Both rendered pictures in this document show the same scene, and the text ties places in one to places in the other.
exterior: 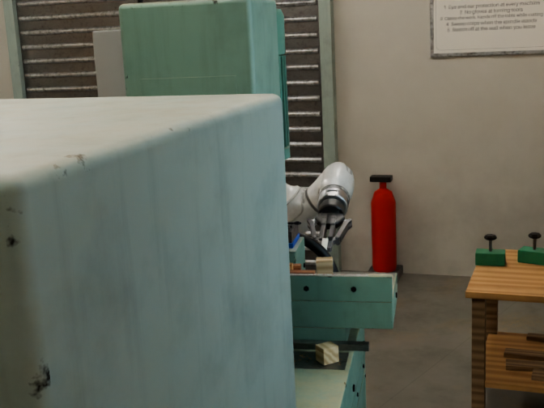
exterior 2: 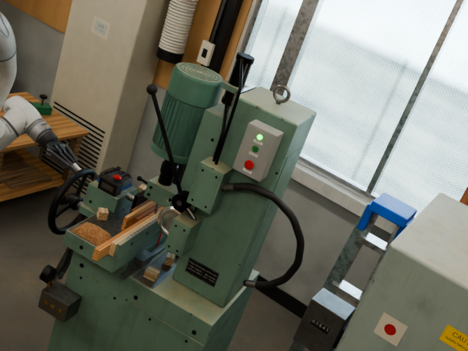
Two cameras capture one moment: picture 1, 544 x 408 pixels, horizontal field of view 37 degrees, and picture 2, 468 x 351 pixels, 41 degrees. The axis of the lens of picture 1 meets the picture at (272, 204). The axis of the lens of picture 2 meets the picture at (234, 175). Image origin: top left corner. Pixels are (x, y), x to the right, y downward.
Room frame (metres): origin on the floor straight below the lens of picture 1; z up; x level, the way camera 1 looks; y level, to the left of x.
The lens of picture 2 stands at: (1.35, 2.03, 2.08)
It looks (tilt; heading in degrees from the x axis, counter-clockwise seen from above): 24 degrees down; 275
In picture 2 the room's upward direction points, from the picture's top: 20 degrees clockwise
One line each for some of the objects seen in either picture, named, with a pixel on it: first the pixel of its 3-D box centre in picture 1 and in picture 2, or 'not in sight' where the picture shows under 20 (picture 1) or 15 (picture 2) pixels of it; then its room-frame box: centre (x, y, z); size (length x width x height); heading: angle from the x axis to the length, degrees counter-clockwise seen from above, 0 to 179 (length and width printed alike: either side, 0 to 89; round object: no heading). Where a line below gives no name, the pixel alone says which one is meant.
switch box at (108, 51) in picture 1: (122, 76); (258, 150); (1.45, 0.25, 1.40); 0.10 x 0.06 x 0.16; 168
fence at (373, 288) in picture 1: (251, 286); (162, 221); (1.69, 0.05, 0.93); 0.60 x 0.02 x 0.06; 78
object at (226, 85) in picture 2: not in sight; (239, 80); (1.59, 0.07, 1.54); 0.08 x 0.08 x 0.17; 78
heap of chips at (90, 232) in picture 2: not in sight; (94, 231); (1.87, 0.27, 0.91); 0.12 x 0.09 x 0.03; 168
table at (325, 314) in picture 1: (266, 290); (126, 216); (1.84, 0.02, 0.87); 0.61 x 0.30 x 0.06; 78
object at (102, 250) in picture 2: not in sight; (145, 222); (1.74, 0.10, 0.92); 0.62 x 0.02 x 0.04; 78
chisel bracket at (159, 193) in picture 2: not in sight; (165, 196); (1.71, 0.05, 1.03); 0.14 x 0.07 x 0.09; 168
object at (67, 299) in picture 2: not in sight; (59, 301); (1.92, 0.27, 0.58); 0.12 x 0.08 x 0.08; 168
